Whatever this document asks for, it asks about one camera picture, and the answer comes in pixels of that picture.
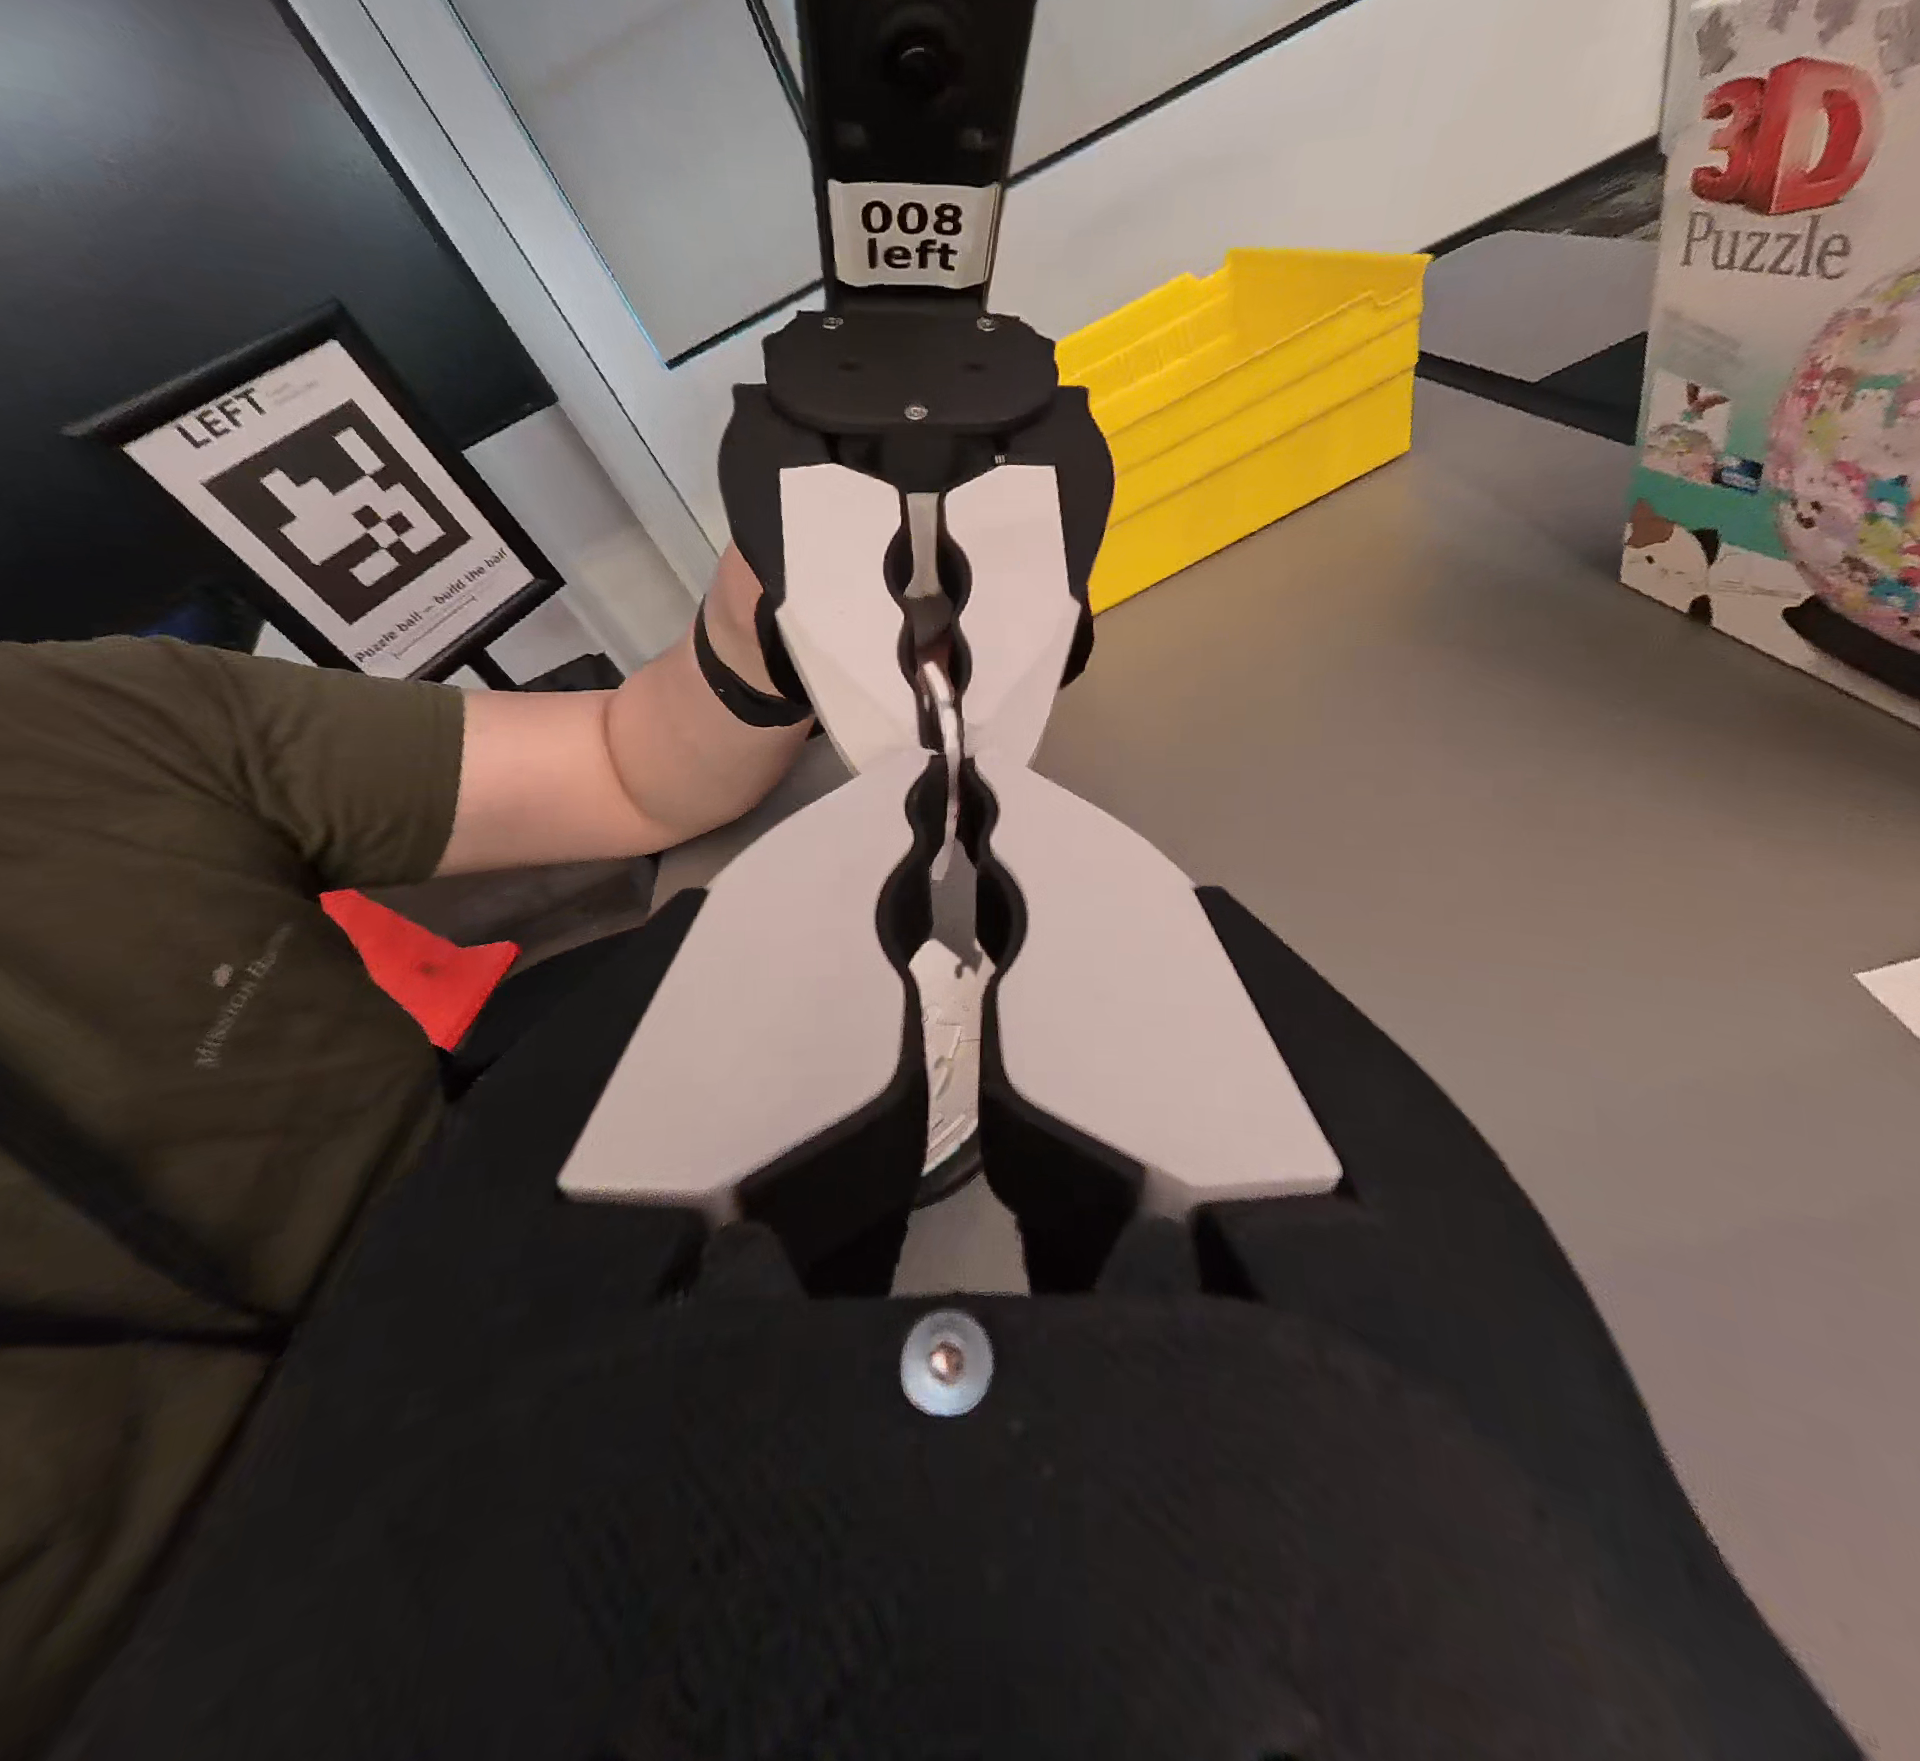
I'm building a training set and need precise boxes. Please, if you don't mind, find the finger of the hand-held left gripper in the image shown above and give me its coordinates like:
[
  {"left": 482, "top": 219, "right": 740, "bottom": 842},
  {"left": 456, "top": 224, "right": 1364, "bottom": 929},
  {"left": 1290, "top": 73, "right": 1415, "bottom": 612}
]
[
  {"left": 769, "top": 464, "right": 924, "bottom": 781},
  {"left": 938, "top": 464, "right": 1081, "bottom": 765}
]

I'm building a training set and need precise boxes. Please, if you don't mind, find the colourful puzzle box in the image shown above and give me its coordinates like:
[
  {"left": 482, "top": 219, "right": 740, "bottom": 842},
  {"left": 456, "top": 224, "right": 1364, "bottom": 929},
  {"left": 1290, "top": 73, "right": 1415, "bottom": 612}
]
[{"left": 1619, "top": 0, "right": 1920, "bottom": 729}]

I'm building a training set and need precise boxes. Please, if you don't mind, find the small puzzle piece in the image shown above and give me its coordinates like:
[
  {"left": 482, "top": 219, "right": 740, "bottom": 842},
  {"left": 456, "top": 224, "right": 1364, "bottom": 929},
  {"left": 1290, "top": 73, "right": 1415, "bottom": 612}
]
[{"left": 912, "top": 652, "right": 975, "bottom": 886}]

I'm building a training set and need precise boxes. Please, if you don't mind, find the white half puzzle ball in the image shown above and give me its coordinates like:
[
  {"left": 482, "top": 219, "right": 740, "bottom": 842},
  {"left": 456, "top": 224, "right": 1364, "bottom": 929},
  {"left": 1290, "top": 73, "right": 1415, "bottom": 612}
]
[{"left": 908, "top": 942, "right": 994, "bottom": 1183}]

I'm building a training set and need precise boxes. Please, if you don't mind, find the yellow plastic bin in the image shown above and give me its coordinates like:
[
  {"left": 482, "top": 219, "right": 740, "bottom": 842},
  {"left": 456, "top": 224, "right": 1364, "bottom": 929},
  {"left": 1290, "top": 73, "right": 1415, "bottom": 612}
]
[{"left": 1054, "top": 249, "right": 1433, "bottom": 615}]

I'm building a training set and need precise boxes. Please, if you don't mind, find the orange red tape strip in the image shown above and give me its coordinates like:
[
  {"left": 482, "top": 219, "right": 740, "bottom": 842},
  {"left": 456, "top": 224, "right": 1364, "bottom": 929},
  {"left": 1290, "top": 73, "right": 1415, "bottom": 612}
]
[{"left": 318, "top": 887, "right": 518, "bottom": 1050}]

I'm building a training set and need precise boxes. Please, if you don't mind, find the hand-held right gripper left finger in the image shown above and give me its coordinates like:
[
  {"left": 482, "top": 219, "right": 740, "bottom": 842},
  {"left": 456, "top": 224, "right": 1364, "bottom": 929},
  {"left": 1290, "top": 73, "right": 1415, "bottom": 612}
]
[{"left": 558, "top": 748, "right": 948, "bottom": 1211}]

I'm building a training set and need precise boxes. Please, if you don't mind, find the black wrist strap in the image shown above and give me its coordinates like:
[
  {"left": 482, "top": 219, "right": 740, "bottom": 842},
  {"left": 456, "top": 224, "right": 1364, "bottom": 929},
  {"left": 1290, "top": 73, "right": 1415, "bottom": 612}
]
[{"left": 694, "top": 596, "right": 818, "bottom": 730}]

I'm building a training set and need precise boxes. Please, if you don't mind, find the black framed printed sign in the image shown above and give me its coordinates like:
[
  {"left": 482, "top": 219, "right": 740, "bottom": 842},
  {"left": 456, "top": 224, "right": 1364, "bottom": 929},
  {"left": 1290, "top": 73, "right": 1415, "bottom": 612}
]
[{"left": 67, "top": 302, "right": 569, "bottom": 686}]

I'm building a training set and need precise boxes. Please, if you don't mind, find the black lanyard cord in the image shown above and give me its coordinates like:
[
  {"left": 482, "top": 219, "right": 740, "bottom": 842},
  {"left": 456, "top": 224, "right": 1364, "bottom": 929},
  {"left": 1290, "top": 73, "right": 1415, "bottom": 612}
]
[{"left": 0, "top": 1071, "right": 295, "bottom": 1349}]

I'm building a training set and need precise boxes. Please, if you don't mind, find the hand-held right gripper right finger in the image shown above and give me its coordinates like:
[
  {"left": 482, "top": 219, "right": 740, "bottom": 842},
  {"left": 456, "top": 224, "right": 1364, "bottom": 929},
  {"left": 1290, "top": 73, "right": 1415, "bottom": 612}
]
[{"left": 954, "top": 756, "right": 1342, "bottom": 1202}]

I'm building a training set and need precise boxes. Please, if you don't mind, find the person's left hand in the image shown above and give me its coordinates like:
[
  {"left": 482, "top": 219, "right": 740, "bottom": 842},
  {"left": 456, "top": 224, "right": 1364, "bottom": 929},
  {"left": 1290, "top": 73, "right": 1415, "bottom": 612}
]
[{"left": 707, "top": 542, "right": 815, "bottom": 710}]

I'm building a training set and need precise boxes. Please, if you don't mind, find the person's left forearm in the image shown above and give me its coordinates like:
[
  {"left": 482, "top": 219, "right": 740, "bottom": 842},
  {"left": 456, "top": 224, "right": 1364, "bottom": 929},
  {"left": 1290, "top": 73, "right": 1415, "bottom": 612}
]
[{"left": 449, "top": 652, "right": 818, "bottom": 877}]

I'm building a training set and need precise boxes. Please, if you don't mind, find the glass window wall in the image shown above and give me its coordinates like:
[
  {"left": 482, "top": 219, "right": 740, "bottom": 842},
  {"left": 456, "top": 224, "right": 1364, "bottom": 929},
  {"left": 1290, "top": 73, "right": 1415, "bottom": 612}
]
[{"left": 180, "top": 0, "right": 1614, "bottom": 368}]

